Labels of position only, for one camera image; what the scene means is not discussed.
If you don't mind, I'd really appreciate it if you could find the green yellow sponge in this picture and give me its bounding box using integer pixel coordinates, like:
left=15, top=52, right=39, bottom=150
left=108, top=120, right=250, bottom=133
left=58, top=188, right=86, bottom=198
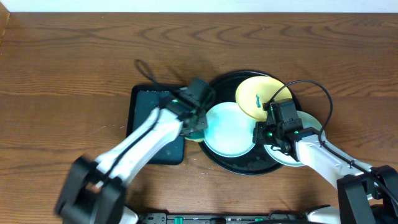
left=185, top=130, right=205, bottom=142

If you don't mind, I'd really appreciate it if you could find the black rectangular water tray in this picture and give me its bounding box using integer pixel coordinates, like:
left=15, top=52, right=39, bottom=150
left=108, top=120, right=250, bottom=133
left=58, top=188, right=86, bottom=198
left=126, top=84, right=185, bottom=165

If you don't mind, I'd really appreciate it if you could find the black round tray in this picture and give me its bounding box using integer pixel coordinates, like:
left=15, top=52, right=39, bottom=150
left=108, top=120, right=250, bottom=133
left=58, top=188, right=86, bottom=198
left=198, top=70, right=282, bottom=175

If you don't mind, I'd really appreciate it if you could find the light green plate front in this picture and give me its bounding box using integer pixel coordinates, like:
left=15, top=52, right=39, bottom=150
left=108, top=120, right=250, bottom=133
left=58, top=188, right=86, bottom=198
left=204, top=102, right=256, bottom=158

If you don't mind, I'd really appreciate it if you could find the light green plate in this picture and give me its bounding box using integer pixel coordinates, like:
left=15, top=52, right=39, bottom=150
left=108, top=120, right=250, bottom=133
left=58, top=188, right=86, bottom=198
left=264, top=111, right=322, bottom=167
left=204, top=102, right=256, bottom=158

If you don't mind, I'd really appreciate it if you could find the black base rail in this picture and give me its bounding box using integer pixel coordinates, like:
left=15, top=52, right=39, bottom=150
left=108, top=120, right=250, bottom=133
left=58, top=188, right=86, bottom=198
left=124, top=212, right=340, bottom=224

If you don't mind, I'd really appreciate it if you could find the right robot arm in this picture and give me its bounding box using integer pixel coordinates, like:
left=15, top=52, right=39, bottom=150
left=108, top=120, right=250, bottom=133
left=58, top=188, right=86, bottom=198
left=253, top=119, right=397, bottom=224

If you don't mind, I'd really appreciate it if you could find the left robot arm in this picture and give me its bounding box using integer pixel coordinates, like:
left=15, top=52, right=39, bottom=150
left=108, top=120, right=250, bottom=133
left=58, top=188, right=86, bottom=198
left=54, top=100, right=207, bottom=223

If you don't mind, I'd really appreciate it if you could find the yellow plate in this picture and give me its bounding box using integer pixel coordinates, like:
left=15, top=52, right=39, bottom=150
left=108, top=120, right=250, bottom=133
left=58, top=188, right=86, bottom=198
left=235, top=76, right=284, bottom=121

